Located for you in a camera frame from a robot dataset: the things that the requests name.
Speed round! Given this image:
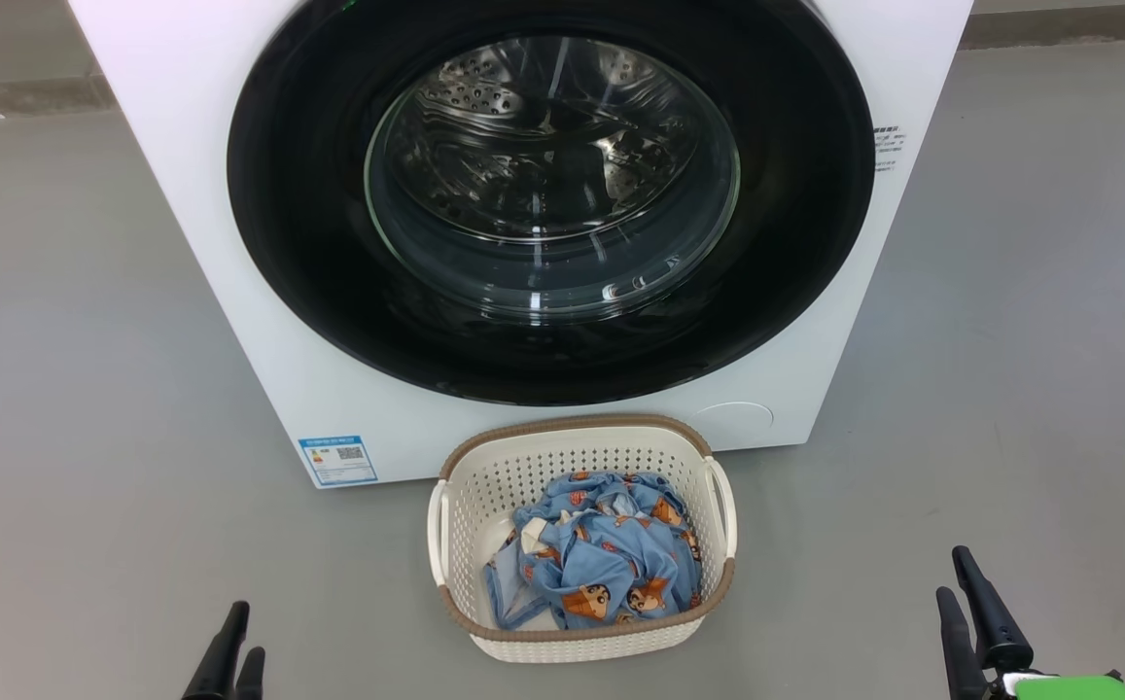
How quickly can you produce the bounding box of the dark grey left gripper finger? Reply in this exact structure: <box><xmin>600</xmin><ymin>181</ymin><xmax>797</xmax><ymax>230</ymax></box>
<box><xmin>234</xmin><ymin>647</ymin><xmax>266</xmax><ymax>700</ymax></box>
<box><xmin>183</xmin><ymin>601</ymin><xmax>250</xmax><ymax>700</ymax></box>

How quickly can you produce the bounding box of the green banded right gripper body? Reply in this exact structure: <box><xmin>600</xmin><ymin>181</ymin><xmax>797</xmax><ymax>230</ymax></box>
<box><xmin>988</xmin><ymin>666</ymin><xmax>1125</xmax><ymax>700</ymax></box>

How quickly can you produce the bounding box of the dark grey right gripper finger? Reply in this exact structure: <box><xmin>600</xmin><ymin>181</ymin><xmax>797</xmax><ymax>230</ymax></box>
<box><xmin>935</xmin><ymin>586</ymin><xmax>989</xmax><ymax>700</ymax></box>
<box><xmin>951</xmin><ymin>545</ymin><xmax>1035</xmax><ymax>674</ymax></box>

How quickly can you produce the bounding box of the blue cartoon print garment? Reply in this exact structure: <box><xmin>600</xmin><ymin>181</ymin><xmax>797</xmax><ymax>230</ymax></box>
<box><xmin>538</xmin><ymin>470</ymin><xmax>691</xmax><ymax>531</ymax></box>
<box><xmin>482</xmin><ymin>501</ymin><xmax>706</xmax><ymax>633</ymax></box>

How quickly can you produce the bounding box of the round dark washer door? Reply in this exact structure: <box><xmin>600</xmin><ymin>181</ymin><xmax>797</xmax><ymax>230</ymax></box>
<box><xmin>226</xmin><ymin>0</ymin><xmax>876</xmax><ymax>407</ymax></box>

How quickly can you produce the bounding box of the white front-load washing machine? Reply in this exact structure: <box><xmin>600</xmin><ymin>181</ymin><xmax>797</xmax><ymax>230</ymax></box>
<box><xmin>66</xmin><ymin>0</ymin><xmax>976</xmax><ymax>490</ymax></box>

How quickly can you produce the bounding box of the stainless steel washing machine drum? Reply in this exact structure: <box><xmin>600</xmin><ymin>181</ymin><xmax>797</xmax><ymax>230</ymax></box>
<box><xmin>397</xmin><ymin>39</ymin><xmax>719</xmax><ymax>244</ymax></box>

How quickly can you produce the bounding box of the blue energy label sticker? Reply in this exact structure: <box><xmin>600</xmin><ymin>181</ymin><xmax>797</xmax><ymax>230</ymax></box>
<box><xmin>297</xmin><ymin>435</ymin><xmax>379</xmax><ymax>487</ymax></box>

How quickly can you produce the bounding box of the cream perforated laundry basket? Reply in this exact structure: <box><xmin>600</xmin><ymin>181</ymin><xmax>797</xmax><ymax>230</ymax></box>
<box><xmin>426</xmin><ymin>414</ymin><xmax>739</xmax><ymax>665</ymax></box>

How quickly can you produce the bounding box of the black printed text label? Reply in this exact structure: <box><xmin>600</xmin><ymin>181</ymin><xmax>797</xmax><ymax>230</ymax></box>
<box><xmin>873</xmin><ymin>124</ymin><xmax>908</xmax><ymax>174</ymax></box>

